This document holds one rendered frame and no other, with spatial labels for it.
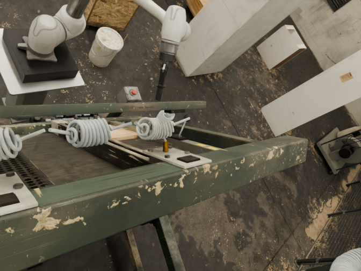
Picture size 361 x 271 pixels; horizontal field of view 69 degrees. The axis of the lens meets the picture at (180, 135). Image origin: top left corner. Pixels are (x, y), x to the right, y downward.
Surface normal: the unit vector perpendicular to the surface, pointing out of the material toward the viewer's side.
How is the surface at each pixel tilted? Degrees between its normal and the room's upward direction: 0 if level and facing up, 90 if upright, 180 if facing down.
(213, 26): 90
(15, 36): 1
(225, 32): 90
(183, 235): 0
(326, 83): 90
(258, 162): 33
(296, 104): 90
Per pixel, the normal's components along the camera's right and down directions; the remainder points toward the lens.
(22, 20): 0.58, -0.40
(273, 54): -0.68, 0.26
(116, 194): 0.66, 0.17
